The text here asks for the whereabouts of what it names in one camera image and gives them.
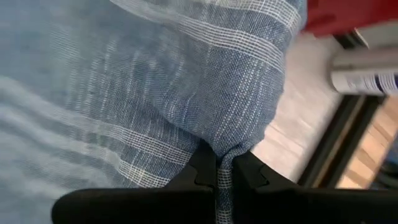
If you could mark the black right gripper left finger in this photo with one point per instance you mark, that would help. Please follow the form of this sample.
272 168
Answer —
140 207

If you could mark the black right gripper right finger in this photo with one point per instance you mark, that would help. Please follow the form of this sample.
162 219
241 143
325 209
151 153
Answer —
311 208

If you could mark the blue white-striped button shirt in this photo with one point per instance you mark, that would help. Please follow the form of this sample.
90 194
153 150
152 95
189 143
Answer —
140 87

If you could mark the red plastic laundry bin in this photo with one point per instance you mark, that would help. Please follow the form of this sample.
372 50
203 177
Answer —
348 14

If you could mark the light wooden side board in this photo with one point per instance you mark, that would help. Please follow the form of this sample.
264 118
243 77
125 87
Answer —
370 149

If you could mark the clear spray bottle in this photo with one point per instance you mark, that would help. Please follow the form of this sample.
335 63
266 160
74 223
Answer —
363 74

